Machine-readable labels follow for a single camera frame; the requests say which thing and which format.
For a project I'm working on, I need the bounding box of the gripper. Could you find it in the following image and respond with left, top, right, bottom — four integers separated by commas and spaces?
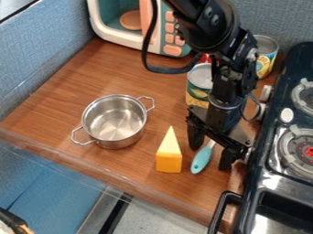
186, 99, 254, 172

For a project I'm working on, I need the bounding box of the yellow toy cheese wedge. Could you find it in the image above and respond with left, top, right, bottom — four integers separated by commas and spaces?
155, 125, 184, 175

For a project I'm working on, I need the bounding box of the green and yellow can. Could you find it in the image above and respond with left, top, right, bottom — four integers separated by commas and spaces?
184, 54, 216, 110

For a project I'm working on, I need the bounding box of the toy stove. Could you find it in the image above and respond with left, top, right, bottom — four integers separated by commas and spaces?
206, 41, 313, 234

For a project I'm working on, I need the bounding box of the silver pot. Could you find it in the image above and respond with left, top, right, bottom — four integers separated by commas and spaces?
70, 93, 157, 150

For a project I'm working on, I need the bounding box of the blue and yellow can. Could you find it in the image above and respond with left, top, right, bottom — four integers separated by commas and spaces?
252, 34, 282, 80

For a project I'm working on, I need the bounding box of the toy microwave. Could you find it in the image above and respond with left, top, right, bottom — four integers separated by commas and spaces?
85, 0, 194, 59

